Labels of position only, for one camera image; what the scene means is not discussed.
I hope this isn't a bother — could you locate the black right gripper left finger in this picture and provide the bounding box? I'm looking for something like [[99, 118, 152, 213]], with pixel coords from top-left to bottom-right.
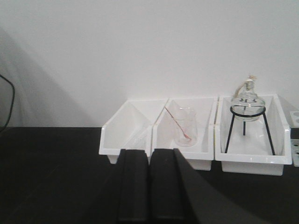
[[118, 150, 149, 221]]

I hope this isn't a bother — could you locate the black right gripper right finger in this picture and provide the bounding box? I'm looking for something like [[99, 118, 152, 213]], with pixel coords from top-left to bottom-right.
[[149, 149, 257, 224]]

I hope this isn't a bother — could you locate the small glass beaker in bin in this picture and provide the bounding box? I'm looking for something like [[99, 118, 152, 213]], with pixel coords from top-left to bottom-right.
[[173, 107, 198, 147]]

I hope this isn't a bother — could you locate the left white storage bin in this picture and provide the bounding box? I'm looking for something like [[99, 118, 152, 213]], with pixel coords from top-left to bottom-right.
[[99, 99, 168, 164]]

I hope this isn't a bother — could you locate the white storage bin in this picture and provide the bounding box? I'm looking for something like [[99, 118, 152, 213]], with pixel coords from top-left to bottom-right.
[[152, 97, 218, 171], [99, 99, 168, 164], [214, 94, 292, 175]]

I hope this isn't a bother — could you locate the red stirring rod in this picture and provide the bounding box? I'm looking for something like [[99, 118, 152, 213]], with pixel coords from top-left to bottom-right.
[[164, 107, 192, 140]]

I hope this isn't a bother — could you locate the middle white storage bin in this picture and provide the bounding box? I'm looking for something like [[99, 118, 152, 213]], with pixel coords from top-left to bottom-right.
[[152, 97, 218, 171]]

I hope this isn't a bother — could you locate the right white storage bin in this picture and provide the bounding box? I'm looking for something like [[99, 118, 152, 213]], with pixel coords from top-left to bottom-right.
[[214, 94, 292, 175]]

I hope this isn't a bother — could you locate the glass alcohol lamp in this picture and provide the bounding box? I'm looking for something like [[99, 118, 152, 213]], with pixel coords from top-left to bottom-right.
[[231, 75, 265, 122]]

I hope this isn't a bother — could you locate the white test tube rack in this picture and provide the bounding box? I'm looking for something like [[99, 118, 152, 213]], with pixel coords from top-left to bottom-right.
[[289, 110, 299, 168]]

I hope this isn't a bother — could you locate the black wire tripod stand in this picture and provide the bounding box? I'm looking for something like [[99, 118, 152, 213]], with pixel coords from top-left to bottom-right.
[[225, 106, 276, 155]]

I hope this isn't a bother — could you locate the black cable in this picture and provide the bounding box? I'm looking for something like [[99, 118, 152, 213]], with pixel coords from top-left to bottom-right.
[[0, 74, 15, 134]]

